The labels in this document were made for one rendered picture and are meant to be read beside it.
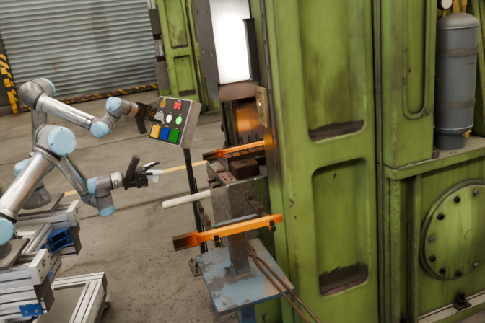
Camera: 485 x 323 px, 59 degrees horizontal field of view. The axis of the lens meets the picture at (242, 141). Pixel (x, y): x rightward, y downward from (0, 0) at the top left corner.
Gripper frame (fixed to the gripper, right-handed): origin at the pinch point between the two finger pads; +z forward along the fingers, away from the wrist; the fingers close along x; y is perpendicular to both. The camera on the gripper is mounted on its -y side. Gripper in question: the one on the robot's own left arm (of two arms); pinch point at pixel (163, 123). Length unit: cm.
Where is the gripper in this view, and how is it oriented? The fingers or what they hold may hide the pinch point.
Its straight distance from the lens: 248.0
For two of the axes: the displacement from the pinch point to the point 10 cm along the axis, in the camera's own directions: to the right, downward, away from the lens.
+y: 2.5, -9.7, 0.5
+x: -7.0, -1.5, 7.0
